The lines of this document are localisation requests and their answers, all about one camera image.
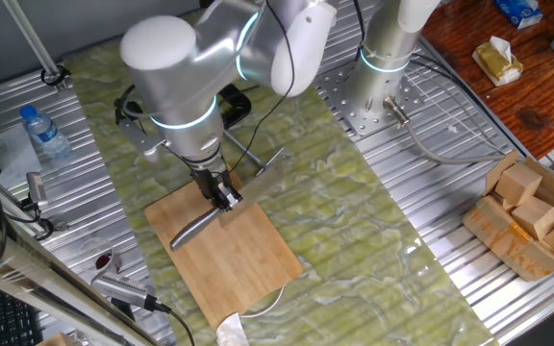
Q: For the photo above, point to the aluminium frame bar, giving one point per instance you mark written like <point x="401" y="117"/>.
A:
<point x="41" y="283"/>

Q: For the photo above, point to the large wooden block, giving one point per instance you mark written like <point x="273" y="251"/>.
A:
<point x="56" y="341"/>

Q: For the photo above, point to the small silver mounted camera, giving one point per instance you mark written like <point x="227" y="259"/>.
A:
<point x="36" y="190"/>

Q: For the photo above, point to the blue tissue pack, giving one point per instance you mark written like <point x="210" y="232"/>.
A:
<point x="517" y="12"/>

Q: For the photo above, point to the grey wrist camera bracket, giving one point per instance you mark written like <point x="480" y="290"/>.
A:
<point x="137" y="139"/>

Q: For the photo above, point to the long silver depth camera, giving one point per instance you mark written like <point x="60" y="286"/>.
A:
<point x="118" y="287"/>

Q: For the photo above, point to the aluminium profile pole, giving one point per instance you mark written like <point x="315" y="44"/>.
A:
<point x="34" y="41"/>

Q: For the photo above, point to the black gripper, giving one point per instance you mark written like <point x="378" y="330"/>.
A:
<point x="209" y="178"/>

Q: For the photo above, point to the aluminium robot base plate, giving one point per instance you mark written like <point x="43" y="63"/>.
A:
<point x="354" y="117"/>

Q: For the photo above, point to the yellow wrapped packet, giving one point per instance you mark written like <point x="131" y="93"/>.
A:
<point x="496" y="62"/>

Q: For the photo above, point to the green marble pattern mat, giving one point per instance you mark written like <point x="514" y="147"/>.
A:
<point x="354" y="240"/>

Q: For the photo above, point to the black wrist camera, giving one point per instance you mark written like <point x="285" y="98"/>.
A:
<point x="125" y="113"/>

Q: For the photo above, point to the white paper sheet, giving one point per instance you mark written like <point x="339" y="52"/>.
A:
<point x="10" y="154"/>

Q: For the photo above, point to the bamboo cutting board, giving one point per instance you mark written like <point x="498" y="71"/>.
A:
<point x="238" y="269"/>

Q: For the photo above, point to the glass beaker with dark liquid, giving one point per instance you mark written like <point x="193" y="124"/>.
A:
<point x="104" y="262"/>

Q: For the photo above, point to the brown wooden table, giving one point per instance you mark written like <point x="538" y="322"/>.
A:
<point x="546" y="96"/>

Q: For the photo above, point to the plastic water bottle blue label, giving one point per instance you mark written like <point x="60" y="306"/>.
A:
<point x="46" y="134"/>

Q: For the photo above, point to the brown cardboard box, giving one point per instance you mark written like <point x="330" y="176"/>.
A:
<point x="503" y="240"/>

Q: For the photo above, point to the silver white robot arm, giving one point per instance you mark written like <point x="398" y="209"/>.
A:
<point x="171" y="81"/>

